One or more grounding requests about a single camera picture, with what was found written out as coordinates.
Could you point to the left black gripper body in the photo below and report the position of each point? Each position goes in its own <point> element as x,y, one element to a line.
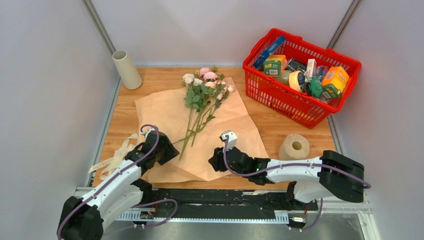
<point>156,155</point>

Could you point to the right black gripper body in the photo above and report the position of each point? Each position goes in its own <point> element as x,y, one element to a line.
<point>245,177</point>

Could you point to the pink wrapping paper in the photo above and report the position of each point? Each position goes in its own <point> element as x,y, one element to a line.
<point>166,110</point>

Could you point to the cream printed ribbon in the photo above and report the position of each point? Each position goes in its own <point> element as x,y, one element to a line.
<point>111,164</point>

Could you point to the pink and white flower bunch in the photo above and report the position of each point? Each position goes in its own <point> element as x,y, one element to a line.
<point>206,91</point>

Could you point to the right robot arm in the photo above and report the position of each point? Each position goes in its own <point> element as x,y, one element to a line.
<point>329,175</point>

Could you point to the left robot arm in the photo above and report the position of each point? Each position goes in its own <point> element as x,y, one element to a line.
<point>87,217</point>

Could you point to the beige cylindrical vase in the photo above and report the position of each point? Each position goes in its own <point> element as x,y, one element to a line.
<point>128,72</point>

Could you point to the toilet paper roll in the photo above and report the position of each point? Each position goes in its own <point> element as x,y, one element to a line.
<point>294,147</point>

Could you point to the red plastic shopping basket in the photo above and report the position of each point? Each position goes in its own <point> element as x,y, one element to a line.
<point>305,110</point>

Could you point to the clear tape roll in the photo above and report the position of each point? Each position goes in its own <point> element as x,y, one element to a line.
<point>284,77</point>

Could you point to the beige masking tape roll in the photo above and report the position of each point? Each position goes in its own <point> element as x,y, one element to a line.
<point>296,80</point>

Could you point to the blue razor box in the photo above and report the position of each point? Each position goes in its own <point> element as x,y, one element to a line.
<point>268,51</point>

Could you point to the green sponge box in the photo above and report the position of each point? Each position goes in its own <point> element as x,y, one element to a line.
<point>274,65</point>

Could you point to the green crumpled packet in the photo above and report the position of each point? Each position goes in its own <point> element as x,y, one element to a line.
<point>315,86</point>

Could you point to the dark foil packet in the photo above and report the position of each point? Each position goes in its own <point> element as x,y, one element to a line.
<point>295,65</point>

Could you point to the white small box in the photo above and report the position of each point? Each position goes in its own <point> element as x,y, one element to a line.
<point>311,68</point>

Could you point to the orange and green box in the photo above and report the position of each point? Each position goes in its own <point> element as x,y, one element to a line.
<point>334,82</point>

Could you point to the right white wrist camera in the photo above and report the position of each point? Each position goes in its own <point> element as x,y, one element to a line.
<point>229,138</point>

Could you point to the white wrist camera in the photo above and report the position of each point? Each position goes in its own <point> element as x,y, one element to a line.
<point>145,133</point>
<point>229,138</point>

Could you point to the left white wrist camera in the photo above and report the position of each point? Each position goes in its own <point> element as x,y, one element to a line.
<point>145,133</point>

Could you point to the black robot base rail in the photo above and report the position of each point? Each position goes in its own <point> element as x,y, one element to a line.
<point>222,206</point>

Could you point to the aluminium frame post left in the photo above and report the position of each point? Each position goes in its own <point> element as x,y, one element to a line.
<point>96,19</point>

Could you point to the aluminium frame post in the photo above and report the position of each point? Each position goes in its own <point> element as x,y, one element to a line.
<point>96,19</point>
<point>347,17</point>

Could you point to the aluminium frame post right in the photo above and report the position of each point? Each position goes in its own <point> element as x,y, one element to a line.
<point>347,17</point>

